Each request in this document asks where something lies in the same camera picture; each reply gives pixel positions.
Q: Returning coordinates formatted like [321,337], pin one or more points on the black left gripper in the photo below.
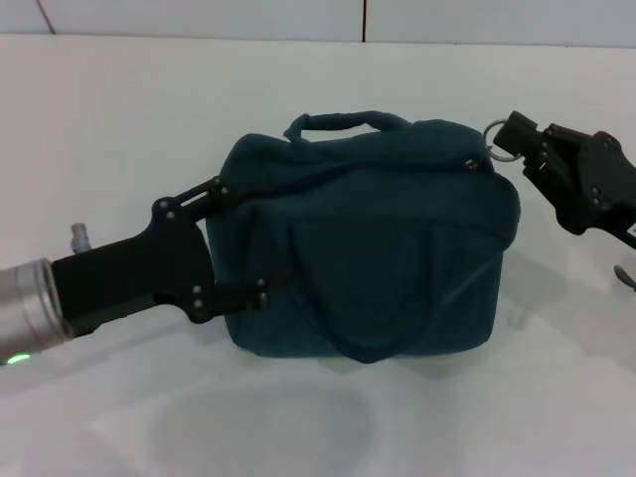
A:
[134,273]

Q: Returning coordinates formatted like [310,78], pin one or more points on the dark teal insulated bag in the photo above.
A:
[372,248]

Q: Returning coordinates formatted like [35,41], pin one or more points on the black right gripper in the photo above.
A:
[601,189]

